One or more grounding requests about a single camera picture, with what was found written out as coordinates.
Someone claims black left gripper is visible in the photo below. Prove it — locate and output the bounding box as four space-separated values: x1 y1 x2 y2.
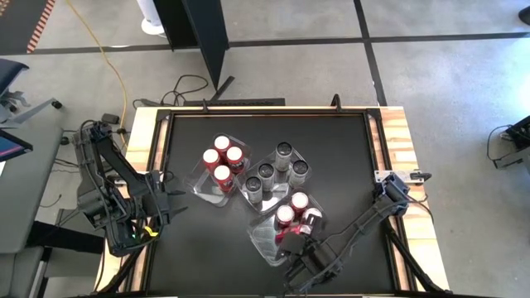
142 173 190 227

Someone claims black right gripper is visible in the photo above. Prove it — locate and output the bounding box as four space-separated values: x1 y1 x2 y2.
281 221 332 274

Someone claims clear plastic storage bin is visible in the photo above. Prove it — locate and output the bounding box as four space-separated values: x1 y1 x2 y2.
235 142 311 215
247 190 328 268
184 132 253 208

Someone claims red Fanta soda can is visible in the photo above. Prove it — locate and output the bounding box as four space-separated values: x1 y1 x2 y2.
213 164 235 192
225 146 245 174

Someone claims white Celsius energy drink can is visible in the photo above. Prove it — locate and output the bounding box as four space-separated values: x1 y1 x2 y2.
257 163 276 192
244 176 263 204
288 160 311 188
275 142 294 172

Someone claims black flat bar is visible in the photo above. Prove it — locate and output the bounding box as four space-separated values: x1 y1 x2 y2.
184 98 287 107

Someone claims grey desk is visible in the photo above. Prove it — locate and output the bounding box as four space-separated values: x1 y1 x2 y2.
0 123 64 298

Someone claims computer screen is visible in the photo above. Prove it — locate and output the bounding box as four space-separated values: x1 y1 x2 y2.
0 128 34 163

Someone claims white stand base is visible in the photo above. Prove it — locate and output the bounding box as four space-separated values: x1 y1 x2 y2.
136 0 166 37

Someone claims black folding divider screen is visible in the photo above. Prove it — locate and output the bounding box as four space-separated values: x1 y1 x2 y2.
152 0 236 103

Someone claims blue grey office chair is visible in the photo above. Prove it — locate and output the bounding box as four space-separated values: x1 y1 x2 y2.
0 57 63 125

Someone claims black equipment box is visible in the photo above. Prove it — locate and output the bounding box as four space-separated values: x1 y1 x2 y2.
487 114 530 170

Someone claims black hazard-striped floor mat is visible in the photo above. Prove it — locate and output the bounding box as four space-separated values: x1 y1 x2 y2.
0 0 57 55

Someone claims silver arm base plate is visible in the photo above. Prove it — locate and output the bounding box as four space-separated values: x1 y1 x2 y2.
374 169 431 184

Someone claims black diagonal frame strut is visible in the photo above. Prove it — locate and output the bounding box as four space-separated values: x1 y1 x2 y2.
387 229 446 296
99 248 144 296

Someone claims black looped floor cable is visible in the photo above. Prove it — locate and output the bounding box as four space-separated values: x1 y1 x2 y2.
132 74 210 109

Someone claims yellow floor cable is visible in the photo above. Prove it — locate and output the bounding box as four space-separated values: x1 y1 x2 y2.
65 0 129 148

